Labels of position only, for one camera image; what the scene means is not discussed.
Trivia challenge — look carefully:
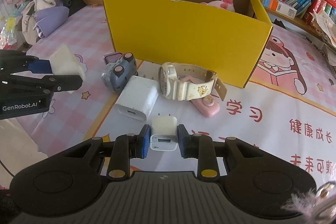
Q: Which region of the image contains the white foam eraser block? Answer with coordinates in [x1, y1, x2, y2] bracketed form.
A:
[50, 44, 86, 82]

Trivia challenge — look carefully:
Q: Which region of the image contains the small white charger cube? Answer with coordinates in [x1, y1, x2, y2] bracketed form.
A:
[150, 115, 178, 152]

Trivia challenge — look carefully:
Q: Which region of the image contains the pink small device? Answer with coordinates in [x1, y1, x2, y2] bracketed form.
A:
[191, 95, 220, 118]

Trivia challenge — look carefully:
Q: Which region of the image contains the large white power adapter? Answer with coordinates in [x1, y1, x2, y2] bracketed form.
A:
[114, 76, 159, 122]

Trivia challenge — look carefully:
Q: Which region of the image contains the grey toy car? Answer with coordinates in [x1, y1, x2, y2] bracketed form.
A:
[101, 52, 138, 94]

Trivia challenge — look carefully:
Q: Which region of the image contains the white wrist watch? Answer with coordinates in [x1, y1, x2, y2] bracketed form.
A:
[158, 63, 227, 101]

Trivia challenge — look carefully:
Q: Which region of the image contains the pink cartoon table mat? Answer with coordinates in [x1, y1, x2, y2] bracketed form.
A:
[18, 6, 335, 185]

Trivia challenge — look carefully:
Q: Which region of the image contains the yellow cardboard box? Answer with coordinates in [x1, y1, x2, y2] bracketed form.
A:
[103, 0, 273, 88]

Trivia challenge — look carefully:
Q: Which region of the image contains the pink plush toy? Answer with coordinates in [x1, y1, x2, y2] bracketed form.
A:
[202, 0, 235, 12]

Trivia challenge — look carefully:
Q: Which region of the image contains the orange white carton box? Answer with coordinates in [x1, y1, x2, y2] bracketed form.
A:
[261, 0, 297, 19]

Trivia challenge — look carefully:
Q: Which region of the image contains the stack of papers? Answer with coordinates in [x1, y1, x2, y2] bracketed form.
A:
[312, 8, 336, 67]

